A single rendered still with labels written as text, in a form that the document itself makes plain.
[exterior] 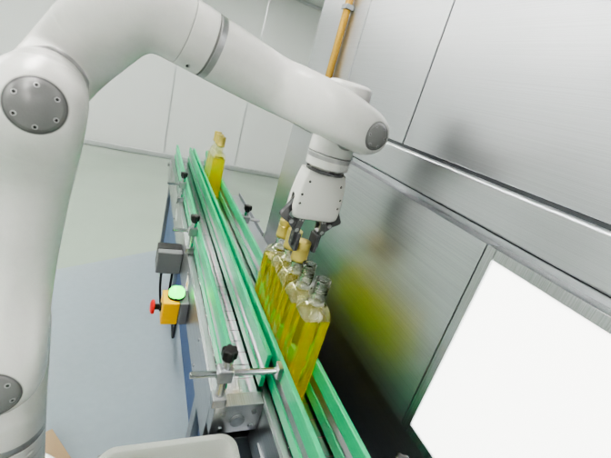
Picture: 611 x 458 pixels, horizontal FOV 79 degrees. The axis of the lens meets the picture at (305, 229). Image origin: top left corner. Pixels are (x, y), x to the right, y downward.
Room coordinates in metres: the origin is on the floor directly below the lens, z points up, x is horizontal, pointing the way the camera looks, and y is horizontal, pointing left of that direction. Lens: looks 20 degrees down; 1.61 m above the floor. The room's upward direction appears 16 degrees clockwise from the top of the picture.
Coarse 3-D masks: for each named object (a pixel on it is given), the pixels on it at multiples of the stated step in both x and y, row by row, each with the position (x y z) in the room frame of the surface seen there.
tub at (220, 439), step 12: (132, 444) 0.44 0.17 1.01; (144, 444) 0.44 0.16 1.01; (156, 444) 0.45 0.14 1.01; (168, 444) 0.45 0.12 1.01; (180, 444) 0.46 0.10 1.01; (192, 444) 0.47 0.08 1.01; (204, 444) 0.48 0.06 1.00; (216, 444) 0.49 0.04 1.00; (228, 444) 0.49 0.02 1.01; (108, 456) 0.41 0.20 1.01; (120, 456) 0.42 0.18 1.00; (132, 456) 0.43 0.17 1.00; (144, 456) 0.43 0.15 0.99; (156, 456) 0.44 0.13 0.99; (168, 456) 0.45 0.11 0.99; (180, 456) 0.46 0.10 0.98; (192, 456) 0.47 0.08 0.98; (204, 456) 0.48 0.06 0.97; (216, 456) 0.49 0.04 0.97; (228, 456) 0.48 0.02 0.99
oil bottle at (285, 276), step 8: (280, 272) 0.72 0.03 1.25; (288, 272) 0.71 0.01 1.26; (280, 280) 0.70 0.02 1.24; (288, 280) 0.69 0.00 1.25; (296, 280) 0.70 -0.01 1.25; (280, 288) 0.69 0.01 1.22; (272, 296) 0.72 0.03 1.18; (280, 296) 0.69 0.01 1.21; (272, 304) 0.71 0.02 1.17; (272, 312) 0.70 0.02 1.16; (272, 320) 0.69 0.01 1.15; (272, 328) 0.68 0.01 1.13
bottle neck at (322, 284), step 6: (318, 276) 0.62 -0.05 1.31; (324, 276) 0.63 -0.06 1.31; (318, 282) 0.60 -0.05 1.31; (324, 282) 0.60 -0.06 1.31; (330, 282) 0.61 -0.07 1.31; (318, 288) 0.60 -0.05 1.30; (324, 288) 0.60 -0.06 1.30; (312, 294) 0.61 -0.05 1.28; (318, 294) 0.60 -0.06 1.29; (324, 294) 0.60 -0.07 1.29; (312, 300) 0.61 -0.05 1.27; (318, 300) 0.60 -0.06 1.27; (324, 300) 0.61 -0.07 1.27
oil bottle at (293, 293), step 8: (288, 288) 0.66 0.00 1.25; (296, 288) 0.65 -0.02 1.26; (304, 288) 0.65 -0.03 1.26; (312, 288) 0.67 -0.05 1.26; (288, 296) 0.65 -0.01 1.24; (296, 296) 0.64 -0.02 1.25; (304, 296) 0.64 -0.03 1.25; (280, 304) 0.67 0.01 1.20; (288, 304) 0.64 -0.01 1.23; (280, 312) 0.66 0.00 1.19; (288, 312) 0.63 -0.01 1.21; (280, 320) 0.65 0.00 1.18; (288, 320) 0.63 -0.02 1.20; (280, 328) 0.64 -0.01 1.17; (280, 336) 0.63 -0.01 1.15; (280, 344) 0.63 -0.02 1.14
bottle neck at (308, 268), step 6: (306, 264) 0.65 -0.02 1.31; (312, 264) 0.67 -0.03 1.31; (300, 270) 0.66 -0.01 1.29; (306, 270) 0.65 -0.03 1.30; (312, 270) 0.65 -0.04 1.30; (300, 276) 0.66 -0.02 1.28; (306, 276) 0.65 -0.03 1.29; (312, 276) 0.66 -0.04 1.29; (300, 282) 0.65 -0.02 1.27; (306, 282) 0.65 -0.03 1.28
